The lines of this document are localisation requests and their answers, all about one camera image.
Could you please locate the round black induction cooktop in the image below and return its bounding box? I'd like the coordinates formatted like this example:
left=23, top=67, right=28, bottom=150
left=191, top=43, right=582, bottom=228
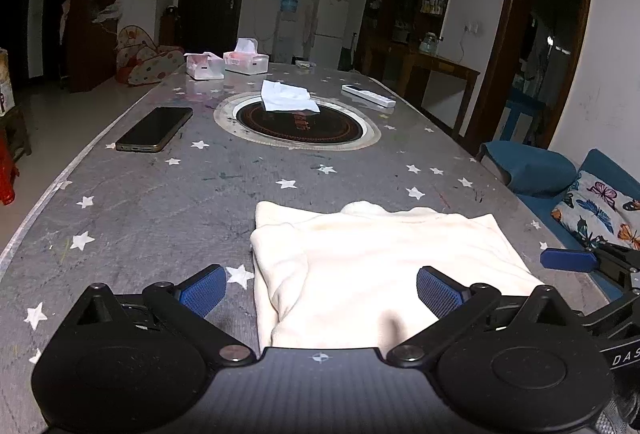
left=214, top=93, right=382, bottom=151

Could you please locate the black smartphone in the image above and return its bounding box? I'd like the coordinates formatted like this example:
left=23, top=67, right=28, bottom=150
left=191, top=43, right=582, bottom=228
left=115, top=106, right=193, bottom=153

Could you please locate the water dispenser with blue bottle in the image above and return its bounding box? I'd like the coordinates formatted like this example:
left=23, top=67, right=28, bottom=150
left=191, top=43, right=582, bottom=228
left=271, top=0, right=298, bottom=64

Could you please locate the white refrigerator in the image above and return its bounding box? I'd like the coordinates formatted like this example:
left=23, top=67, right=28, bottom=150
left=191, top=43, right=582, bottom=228
left=308, top=0, right=350, bottom=69

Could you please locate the pink tissue box with tissue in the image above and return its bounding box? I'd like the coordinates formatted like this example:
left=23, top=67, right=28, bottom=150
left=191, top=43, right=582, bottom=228
left=224, top=38, right=269, bottom=76

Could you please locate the white remote control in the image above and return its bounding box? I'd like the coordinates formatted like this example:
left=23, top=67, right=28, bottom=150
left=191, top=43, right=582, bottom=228
left=341, top=84, right=396, bottom=108

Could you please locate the dark wooden side table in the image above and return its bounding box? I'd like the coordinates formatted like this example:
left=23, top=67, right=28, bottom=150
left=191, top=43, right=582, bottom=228
left=361, top=39, right=482, bottom=141

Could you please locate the cream white garment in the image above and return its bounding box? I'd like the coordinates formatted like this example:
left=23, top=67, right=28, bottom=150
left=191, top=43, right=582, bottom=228
left=250, top=201, right=540, bottom=353

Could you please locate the polka dot play tent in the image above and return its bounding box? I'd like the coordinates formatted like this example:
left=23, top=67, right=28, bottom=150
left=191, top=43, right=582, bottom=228
left=115, top=25, right=184, bottom=86

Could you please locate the red plastic stool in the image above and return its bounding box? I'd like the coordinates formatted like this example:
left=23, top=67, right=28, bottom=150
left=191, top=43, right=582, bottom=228
left=0, top=130, right=20, bottom=206

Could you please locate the white tissue pack on cooktop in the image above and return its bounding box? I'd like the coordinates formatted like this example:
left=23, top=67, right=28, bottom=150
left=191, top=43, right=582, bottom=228
left=260, top=80, right=320, bottom=113

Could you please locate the small pink white tissue box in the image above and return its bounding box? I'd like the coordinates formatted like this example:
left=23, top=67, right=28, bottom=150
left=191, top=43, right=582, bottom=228
left=184, top=52, right=224, bottom=81

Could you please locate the glass jar on side table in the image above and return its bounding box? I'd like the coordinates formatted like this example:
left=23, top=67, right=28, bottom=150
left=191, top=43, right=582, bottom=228
left=419, top=32, right=442, bottom=55

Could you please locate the butterfly pattern cushion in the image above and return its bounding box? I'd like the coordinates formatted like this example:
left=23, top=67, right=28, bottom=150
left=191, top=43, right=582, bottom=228
left=551, top=170, right=639, bottom=250

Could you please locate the white paper bag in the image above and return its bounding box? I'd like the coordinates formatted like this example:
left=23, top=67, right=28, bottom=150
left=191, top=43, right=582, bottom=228
left=0, top=49, right=15, bottom=116

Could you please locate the blue sofa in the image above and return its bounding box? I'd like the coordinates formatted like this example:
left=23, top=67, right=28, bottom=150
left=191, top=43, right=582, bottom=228
left=476, top=139, right=640, bottom=302

